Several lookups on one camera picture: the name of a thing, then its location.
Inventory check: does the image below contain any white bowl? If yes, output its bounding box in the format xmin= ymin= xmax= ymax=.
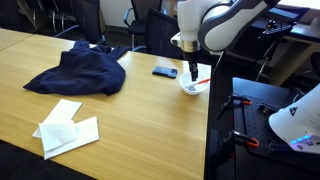
xmin=179 ymin=72 xmax=210 ymax=95

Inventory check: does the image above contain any white paper napkin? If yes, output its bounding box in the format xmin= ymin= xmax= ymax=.
xmin=44 ymin=117 xmax=99 ymax=160

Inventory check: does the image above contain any dark blue smartphone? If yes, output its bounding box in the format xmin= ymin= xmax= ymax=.
xmin=152 ymin=66 xmax=178 ymax=79

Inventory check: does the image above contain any lower black orange clamp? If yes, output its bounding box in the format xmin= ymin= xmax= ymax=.
xmin=221 ymin=130 xmax=259 ymax=148

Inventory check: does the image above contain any black office chair left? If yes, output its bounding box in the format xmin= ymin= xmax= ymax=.
xmin=53 ymin=0 xmax=107 ymax=46

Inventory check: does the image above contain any black perforated mounting board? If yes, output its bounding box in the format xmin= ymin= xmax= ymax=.
xmin=233 ymin=78 xmax=320 ymax=175

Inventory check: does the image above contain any white folded paper towel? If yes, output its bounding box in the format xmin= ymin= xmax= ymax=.
xmin=39 ymin=121 xmax=76 ymax=151

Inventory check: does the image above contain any navy blue garment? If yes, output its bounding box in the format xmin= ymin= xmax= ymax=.
xmin=23 ymin=41 xmax=128 ymax=96

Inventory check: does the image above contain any white paper sheet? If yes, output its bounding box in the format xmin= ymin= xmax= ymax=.
xmin=33 ymin=99 xmax=82 ymax=138

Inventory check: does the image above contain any black orange clamp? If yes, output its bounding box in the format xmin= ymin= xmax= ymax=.
xmin=217 ymin=94 xmax=252 ymax=119
xmin=221 ymin=130 xmax=259 ymax=148

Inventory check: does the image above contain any black office chair with armrests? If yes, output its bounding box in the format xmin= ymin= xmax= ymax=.
xmin=123 ymin=0 xmax=167 ymax=47

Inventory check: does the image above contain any orange and white pen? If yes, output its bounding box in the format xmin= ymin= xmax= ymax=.
xmin=185 ymin=78 xmax=211 ymax=89

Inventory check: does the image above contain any black office chair near table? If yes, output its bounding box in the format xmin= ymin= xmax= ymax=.
xmin=133 ymin=8 xmax=183 ymax=60

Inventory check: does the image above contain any upper black orange clamp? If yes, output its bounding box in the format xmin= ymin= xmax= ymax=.
xmin=217 ymin=94 xmax=252 ymax=119

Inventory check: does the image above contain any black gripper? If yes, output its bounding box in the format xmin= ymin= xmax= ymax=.
xmin=184 ymin=51 xmax=199 ymax=81

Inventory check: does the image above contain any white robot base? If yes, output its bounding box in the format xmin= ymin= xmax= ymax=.
xmin=269 ymin=84 xmax=320 ymax=154

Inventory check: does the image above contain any wooden desk in background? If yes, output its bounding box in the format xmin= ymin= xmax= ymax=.
xmin=229 ymin=0 xmax=320 ymax=87

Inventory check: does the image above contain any black camera on tripod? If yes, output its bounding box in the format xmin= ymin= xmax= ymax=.
xmin=211 ymin=6 xmax=311 ymax=83

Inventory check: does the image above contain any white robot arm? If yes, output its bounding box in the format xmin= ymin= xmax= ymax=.
xmin=171 ymin=0 xmax=281 ymax=81

